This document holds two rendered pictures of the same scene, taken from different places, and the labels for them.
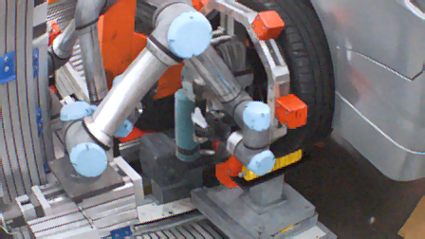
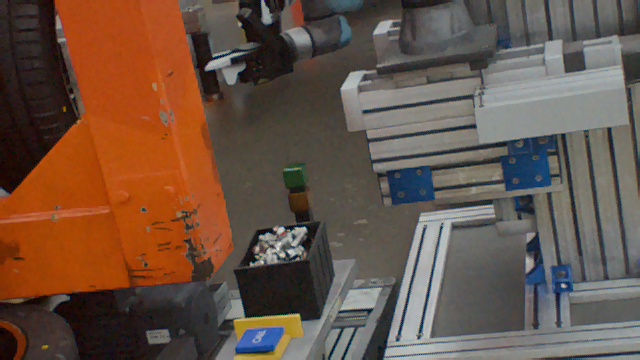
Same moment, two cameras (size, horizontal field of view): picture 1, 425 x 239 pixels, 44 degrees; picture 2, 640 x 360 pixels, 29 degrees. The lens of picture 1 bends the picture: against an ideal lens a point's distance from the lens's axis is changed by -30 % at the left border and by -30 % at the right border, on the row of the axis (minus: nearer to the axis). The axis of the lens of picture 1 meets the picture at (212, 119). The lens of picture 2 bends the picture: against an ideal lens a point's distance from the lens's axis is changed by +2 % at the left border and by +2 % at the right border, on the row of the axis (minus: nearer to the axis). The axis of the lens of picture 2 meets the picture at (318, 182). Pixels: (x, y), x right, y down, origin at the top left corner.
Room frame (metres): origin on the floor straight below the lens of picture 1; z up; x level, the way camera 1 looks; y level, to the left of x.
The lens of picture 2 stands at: (3.80, 2.28, 1.32)
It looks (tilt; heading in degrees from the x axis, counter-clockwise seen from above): 17 degrees down; 229
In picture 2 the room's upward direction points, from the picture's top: 11 degrees counter-clockwise
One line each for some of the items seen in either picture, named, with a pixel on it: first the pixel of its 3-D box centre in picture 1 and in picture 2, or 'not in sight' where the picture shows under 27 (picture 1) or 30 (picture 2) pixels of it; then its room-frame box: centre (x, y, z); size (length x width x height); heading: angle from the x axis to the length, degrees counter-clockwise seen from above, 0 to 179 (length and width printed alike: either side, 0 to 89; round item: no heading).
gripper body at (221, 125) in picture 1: (225, 128); (264, 3); (1.84, -0.04, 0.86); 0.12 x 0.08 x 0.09; 32
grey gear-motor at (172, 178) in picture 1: (190, 163); (122, 353); (2.54, 0.09, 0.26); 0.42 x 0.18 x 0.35; 122
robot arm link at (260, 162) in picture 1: (255, 156); not in sight; (1.70, -0.12, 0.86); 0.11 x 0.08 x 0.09; 32
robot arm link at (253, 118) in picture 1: (254, 122); not in sight; (1.72, -0.11, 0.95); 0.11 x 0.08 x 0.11; 22
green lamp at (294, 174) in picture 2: not in sight; (295, 175); (2.35, 0.55, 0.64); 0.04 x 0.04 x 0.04; 32
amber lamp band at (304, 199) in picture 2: not in sight; (300, 199); (2.35, 0.55, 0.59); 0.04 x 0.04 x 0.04; 32
